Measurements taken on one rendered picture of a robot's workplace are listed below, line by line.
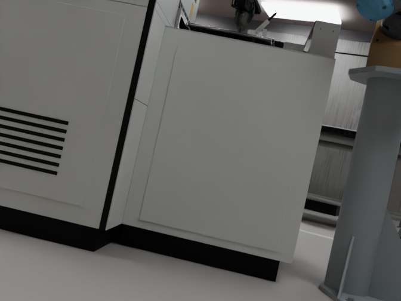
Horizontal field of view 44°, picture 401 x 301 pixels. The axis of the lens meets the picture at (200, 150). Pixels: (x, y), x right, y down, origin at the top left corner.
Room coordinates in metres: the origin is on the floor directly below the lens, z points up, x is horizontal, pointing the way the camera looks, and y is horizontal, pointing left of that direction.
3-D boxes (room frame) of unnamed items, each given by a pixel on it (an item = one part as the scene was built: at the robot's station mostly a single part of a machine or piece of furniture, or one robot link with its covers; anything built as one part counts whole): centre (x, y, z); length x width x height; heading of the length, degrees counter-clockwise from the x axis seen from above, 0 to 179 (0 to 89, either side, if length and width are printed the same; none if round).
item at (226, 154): (2.27, -0.14, 0.41); 0.96 x 0.64 x 0.82; 174
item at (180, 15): (2.20, 0.18, 0.89); 0.44 x 0.02 x 0.10; 174
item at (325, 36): (2.10, -0.39, 0.89); 0.55 x 0.09 x 0.14; 174
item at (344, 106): (7.14, -1.33, 1.11); 1.72 x 1.34 x 2.22; 68
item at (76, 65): (2.06, 0.55, 0.41); 0.82 x 0.70 x 0.82; 174
